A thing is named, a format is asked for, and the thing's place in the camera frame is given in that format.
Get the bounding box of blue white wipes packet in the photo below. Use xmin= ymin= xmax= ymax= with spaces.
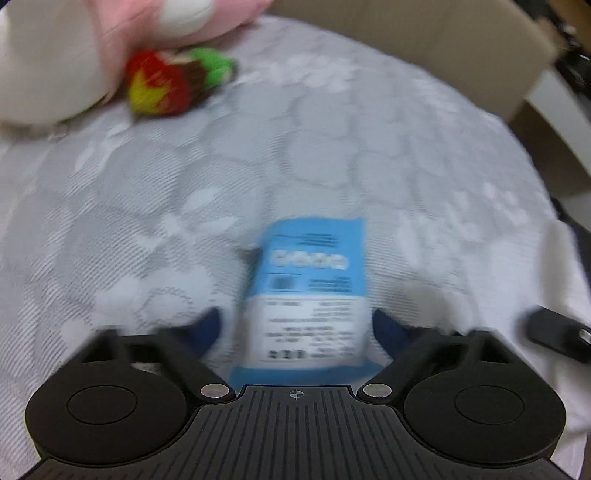
xmin=230 ymin=218 xmax=380 ymax=388

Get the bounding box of white patterned tablecloth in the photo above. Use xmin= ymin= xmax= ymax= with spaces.
xmin=1 ymin=16 xmax=590 ymax=479

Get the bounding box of red green yellow plush strawberry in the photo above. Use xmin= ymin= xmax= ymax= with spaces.
xmin=124 ymin=47 xmax=239 ymax=116

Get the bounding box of pink white plush toy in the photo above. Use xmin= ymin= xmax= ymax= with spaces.
xmin=1 ymin=0 xmax=270 ymax=126

